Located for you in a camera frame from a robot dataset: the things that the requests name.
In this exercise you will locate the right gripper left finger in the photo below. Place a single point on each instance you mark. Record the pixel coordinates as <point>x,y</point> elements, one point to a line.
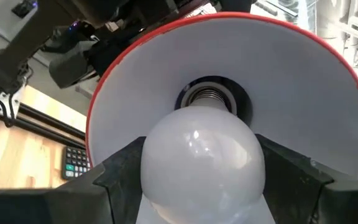
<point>73,205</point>

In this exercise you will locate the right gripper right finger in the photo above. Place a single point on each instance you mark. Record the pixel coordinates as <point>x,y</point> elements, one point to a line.
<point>306,199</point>

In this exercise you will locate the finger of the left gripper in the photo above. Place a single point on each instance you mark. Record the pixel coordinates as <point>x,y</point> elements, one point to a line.
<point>70,68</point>

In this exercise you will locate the white lightbulb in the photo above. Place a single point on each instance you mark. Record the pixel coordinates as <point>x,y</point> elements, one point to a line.
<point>197,161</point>

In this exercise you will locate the red desk lamp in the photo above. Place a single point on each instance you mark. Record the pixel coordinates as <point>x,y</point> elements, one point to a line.
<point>291,77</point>

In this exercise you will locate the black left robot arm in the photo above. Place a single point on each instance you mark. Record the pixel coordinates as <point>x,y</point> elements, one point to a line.
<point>17,46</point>

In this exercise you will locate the black calculator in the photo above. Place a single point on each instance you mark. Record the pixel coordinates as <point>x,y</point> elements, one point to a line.
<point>76,163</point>

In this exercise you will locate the black aluminium table frame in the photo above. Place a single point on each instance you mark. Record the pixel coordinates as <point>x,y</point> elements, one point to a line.
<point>57,132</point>

